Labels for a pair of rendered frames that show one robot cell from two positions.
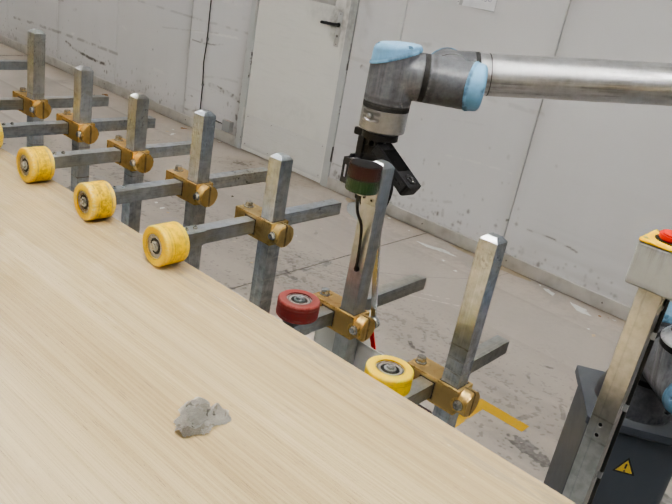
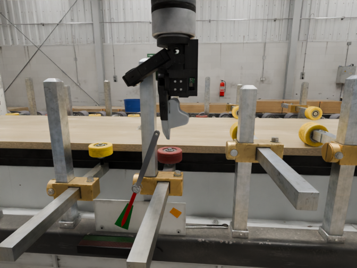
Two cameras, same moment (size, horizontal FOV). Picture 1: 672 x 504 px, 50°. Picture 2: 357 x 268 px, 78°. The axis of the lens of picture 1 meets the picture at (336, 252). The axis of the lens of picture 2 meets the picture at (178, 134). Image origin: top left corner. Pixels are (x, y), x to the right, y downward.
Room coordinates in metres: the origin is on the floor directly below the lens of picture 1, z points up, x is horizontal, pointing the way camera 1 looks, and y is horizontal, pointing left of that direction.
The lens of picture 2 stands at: (1.81, -0.30, 1.11)
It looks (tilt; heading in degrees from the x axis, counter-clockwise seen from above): 13 degrees down; 147
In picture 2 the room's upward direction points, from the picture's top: straight up
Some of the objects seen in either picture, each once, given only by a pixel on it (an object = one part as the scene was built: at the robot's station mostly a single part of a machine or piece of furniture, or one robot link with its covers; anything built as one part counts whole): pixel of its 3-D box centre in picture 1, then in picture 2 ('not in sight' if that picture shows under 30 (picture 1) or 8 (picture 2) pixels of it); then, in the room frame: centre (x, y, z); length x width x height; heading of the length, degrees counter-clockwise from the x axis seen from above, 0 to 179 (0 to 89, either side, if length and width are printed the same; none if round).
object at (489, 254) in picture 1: (460, 359); (63, 165); (1.13, -0.25, 0.89); 0.04 x 0.04 x 0.48; 52
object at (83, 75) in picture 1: (80, 154); not in sight; (1.89, 0.74, 0.88); 0.04 x 0.04 x 0.48; 52
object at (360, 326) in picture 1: (340, 316); (159, 182); (1.29, -0.03, 0.85); 0.14 x 0.06 x 0.05; 52
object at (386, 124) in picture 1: (382, 120); (173, 28); (1.39, -0.04, 1.23); 0.10 x 0.09 x 0.05; 142
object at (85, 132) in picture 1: (77, 128); not in sight; (1.91, 0.76, 0.95); 0.14 x 0.06 x 0.05; 52
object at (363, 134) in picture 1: (371, 160); (177, 69); (1.39, -0.04, 1.14); 0.09 x 0.08 x 0.12; 52
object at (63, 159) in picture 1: (128, 152); not in sight; (1.77, 0.57, 0.95); 0.50 x 0.04 x 0.04; 142
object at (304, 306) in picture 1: (295, 323); (169, 165); (1.21, 0.05, 0.85); 0.08 x 0.08 x 0.11
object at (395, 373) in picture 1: (384, 394); (101, 159); (1.03, -0.12, 0.85); 0.08 x 0.08 x 0.11
